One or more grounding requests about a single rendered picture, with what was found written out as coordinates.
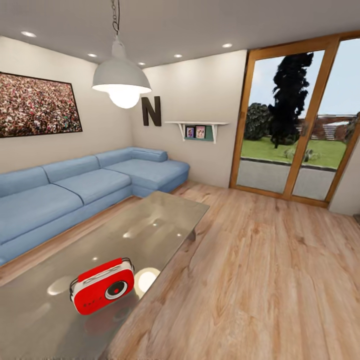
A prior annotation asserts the radio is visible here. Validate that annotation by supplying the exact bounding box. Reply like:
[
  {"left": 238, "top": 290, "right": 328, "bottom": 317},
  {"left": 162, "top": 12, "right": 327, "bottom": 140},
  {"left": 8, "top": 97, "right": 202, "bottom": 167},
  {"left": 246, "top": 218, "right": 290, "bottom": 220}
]
[{"left": 69, "top": 258, "right": 135, "bottom": 315}]

